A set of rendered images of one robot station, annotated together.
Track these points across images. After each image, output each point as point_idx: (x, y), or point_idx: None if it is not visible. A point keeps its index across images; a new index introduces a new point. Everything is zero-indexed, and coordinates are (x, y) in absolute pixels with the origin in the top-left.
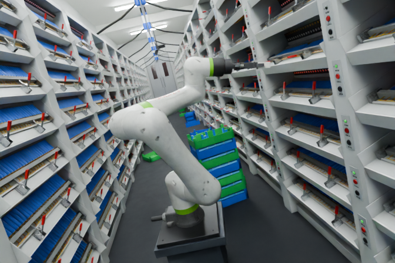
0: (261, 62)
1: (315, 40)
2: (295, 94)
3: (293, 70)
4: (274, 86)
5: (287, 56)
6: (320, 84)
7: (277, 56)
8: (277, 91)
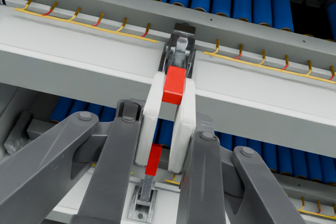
0: (194, 108)
1: None
2: (175, 180)
3: (330, 154)
4: (4, 120)
5: (251, 46)
6: (288, 154)
7: (120, 0)
8: (21, 143)
